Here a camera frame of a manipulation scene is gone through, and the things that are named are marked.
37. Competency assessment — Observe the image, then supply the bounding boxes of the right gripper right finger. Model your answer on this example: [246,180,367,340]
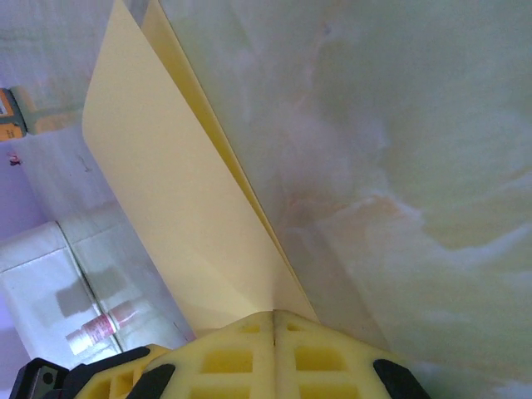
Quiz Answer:
[274,310,433,399]

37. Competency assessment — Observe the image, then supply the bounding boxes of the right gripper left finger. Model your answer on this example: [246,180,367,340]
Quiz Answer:
[106,310,276,399]

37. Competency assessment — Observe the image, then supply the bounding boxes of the small white bottle red label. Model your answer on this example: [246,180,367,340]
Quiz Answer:
[65,301,139,357]

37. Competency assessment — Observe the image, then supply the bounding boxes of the orange capped pill bottle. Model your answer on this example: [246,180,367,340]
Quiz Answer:
[0,85,80,143]

